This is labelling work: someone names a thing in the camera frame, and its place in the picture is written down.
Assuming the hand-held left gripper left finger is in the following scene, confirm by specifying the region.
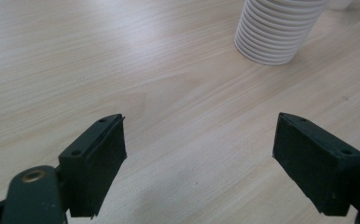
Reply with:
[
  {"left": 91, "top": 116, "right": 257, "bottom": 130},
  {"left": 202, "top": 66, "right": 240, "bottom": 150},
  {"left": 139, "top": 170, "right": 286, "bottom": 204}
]
[{"left": 58, "top": 113, "right": 129, "bottom": 219}]

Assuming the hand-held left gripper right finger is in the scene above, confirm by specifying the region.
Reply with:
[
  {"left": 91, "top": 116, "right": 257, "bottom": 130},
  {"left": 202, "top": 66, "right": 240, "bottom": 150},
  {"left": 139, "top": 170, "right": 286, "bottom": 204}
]
[{"left": 271, "top": 111, "right": 360, "bottom": 217}]

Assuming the stack of white paper cups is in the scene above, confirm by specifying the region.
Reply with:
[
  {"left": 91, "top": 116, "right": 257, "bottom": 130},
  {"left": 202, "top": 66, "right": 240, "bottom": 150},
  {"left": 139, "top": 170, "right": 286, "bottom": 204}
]
[{"left": 233, "top": 0, "right": 329, "bottom": 66}]

